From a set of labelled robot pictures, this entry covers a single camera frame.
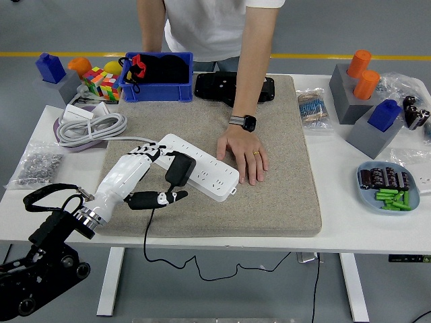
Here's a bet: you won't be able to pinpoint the person's left hand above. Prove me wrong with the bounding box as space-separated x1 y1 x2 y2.
216 127 269 186

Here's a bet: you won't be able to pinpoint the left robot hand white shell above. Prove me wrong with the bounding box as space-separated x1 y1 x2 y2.
88 143 189 223

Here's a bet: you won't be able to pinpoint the white power strip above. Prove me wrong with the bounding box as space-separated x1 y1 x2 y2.
153 133 240 203

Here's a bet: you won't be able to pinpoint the black plug with cord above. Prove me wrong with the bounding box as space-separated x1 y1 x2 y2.
143 151 293 282

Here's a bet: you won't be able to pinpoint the black wristwatch striped band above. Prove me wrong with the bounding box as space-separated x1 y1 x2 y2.
228 114 257 133

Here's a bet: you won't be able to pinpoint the grey-brown mat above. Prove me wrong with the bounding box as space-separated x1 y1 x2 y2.
89 73 323 238

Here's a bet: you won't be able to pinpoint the purple plate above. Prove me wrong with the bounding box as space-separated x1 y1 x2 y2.
53 104 109 154

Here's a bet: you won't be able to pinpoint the black electronic device housing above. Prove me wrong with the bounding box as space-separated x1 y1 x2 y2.
194 71 276 108

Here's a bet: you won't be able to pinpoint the white box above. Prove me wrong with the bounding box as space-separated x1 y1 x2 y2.
59 103 95 124

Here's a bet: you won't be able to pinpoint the clear bag of resistors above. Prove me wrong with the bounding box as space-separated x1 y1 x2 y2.
295 87 335 133

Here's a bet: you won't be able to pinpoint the clear bag of metal nuts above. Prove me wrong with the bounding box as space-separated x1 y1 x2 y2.
3 141 65 192

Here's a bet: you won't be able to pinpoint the blue plastic bin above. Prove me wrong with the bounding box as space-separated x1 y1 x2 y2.
120 51 195 103

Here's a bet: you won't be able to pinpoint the multicolour puzzle cube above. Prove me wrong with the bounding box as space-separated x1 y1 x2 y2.
81 66 123 102

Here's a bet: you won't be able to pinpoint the grey single-hole block holder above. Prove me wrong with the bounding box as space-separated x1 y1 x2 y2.
32 69 84 109
345 106 405 159

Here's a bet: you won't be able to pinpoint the white table leg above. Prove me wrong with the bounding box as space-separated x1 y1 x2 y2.
96 247 126 317
338 252 370 323

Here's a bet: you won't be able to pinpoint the black pouch with red trim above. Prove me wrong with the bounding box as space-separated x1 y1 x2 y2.
117 52 190 94

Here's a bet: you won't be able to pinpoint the grey two-hole block holder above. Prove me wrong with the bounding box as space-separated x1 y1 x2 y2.
329 63 380 125

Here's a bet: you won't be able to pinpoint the yellow toy lemon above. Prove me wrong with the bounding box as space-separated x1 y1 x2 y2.
103 59 124 75

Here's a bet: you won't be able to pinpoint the orange toy fruit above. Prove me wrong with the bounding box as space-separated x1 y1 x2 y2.
67 57 92 78

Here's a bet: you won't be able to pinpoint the clear acrylic stand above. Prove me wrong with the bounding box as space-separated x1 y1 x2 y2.
296 251 325 264

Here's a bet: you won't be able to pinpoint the person's body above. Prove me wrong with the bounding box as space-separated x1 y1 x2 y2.
164 0 286 73

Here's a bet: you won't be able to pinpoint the blue bottle-shaped block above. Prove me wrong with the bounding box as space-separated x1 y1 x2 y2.
34 52 67 84
366 98 402 133

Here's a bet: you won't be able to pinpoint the light blue plate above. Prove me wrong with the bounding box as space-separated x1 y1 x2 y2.
356 160 421 216

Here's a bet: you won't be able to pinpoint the orange cylinder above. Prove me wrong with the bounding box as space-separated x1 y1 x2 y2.
352 69 380 100
346 49 372 79

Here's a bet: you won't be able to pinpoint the clear bag of small parts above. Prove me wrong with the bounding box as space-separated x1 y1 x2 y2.
373 71 427 102

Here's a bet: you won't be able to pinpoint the bagged large black capacitors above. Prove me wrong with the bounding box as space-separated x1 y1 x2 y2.
402 95 431 131

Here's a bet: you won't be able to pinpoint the black table control panel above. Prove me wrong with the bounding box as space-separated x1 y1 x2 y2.
387 254 431 263

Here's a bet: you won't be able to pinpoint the white coiled power cord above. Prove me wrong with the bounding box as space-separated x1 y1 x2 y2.
55 83 159 149

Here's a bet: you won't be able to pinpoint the bagged white wall socket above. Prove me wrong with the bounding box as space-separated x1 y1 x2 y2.
389 147 431 196

